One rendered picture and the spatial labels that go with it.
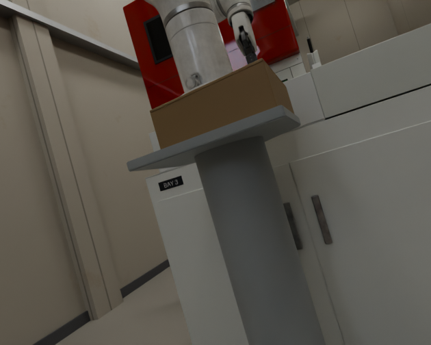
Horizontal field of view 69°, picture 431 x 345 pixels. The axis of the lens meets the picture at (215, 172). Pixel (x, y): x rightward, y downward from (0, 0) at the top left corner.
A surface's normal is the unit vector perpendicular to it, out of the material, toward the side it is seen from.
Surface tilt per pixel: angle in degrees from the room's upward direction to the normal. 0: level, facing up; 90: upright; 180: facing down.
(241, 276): 90
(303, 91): 90
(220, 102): 90
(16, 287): 90
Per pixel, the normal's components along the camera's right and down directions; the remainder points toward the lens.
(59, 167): 0.88, -0.28
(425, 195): -0.33, 0.05
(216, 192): -0.64, 0.15
